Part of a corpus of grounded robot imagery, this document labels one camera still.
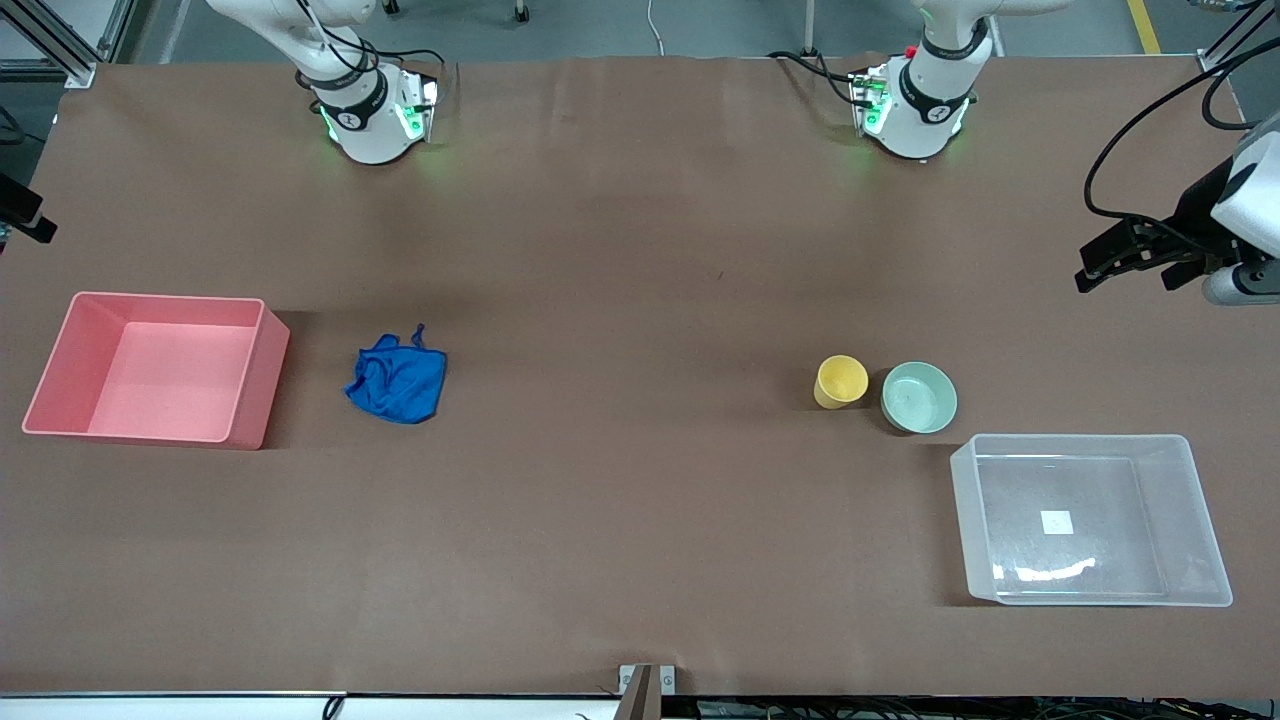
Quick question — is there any mint green bowl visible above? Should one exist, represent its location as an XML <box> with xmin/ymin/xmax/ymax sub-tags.
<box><xmin>879</xmin><ymin>360</ymin><xmax>960</xmax><ymax>436</ymax></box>

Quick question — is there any yellow plastic cup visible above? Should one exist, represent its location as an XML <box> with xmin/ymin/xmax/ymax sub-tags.
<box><xmin>812</xmin><ymin>354</ymin><xmax>871</xmax><ymax>411</ymax></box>

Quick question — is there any blue cloth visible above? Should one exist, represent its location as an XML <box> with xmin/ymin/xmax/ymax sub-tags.
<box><xmin>344</xmin><ymin>322</ymin><xmax>449</xmax><ymax>426</ymax></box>

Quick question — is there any clear plastic box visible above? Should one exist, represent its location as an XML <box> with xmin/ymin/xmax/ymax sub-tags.
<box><xmin>949</xmin><ymin>432</ymin><xmax>1235</xmax><ymax>609</ymax></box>

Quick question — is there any pink plastic bin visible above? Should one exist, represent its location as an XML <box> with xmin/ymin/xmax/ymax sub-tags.
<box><xmin>21</xmin><ymin>291</ymin><xmax>292</xmax><ymax>452</ymax></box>

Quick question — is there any brown table cover sheet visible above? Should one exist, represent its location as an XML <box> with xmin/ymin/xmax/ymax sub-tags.
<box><xmin>0</xmin><ymin>52</ymin><xmax>1280</xmax><ymax>699</ymax></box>

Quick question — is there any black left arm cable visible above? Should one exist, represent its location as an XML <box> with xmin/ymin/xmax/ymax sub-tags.
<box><xmin>1083</xmin><ymin>38</ymin><xmax>1280</xmax><ymax>239</ymax></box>

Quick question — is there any aluminium frame profile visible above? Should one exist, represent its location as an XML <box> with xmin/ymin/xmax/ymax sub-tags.
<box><xmin>1190</xmin><ymin>0</ymin><xmax>1280</xmax><ymax>77</ymax></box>
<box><xmin>0</xmin><ymin>0</ymin><xmax>153</xmax><ymax>91</ymax></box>

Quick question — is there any black left base cable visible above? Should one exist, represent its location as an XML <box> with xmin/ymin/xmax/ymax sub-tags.
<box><xmin>766</xmin><ymin>47</ymin><xmax>863</xmax><ymax>107</ymax></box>

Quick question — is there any black base cable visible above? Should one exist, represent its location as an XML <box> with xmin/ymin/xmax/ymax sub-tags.
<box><xmin>766</xmin><ymin>47</ymin><xmax>863</xmax><ymax>107</ymax></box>
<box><xmin>290</xmin><ymin>0</ymin><xmax>448</xmax><ymax>93</ymax></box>

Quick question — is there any black right base cable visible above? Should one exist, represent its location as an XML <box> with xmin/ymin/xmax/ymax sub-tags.
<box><xmin>290</xmin><ymin>0</ymin><xmax>448</xmax><ymax>93</ymax></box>

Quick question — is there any metal table edge bracket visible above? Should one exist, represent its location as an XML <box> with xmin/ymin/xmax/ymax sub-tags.
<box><xmin>617</xmin><ymin>664</ymin><xmax>677</xmax><ymax>720</ymax></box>

